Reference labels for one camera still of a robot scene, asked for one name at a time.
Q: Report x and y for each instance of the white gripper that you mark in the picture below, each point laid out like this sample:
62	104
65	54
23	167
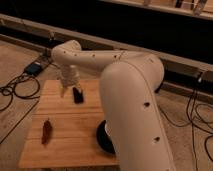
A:
69	77

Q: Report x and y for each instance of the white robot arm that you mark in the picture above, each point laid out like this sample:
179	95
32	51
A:
127	84

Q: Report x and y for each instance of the small black object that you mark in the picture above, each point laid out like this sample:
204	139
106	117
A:
78	96

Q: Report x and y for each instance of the wooden table board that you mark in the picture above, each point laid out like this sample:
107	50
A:
73	140

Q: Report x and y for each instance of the black power adapter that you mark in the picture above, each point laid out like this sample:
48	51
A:
33	69

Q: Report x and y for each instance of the black saucer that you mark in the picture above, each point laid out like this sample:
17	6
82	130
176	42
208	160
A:
103	139

